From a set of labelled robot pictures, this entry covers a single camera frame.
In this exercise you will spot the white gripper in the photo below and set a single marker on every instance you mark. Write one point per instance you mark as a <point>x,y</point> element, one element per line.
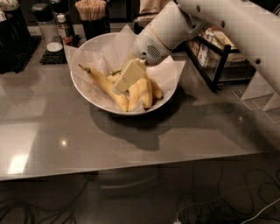
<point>146,46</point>

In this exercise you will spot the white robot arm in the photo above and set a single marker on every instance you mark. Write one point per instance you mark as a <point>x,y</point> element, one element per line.
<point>253,30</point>

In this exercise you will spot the white bowl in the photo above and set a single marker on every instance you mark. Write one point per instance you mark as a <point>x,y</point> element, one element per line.
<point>96,99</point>

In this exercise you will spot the rightmost small yellow banana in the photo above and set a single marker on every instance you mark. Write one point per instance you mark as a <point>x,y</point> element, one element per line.
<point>155,91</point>

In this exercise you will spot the white paper liner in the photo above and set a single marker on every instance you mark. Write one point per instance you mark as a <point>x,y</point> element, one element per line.
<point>110,49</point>

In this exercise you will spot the black napkin holder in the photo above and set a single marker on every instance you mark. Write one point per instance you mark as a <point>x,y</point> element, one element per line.
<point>148,9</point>

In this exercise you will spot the black cup of stirrers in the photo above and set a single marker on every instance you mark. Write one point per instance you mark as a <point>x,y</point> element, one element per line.
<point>94,17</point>

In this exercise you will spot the small sauce bottle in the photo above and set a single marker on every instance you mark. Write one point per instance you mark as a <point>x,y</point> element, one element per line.
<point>64,30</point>

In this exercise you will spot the black rubber mat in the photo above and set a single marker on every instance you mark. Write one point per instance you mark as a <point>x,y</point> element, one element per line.
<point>53,58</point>

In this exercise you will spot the glass sugar shaker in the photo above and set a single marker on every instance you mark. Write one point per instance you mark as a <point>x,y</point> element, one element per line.
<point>44,17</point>

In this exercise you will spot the large black mat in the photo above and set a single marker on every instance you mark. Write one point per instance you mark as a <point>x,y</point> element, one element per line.
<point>21,59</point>

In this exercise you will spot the black container at left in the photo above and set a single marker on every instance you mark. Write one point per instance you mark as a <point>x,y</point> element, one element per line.
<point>14,35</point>

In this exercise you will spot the black wire condiment rack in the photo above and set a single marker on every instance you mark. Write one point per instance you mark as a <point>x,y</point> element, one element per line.
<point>217,59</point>

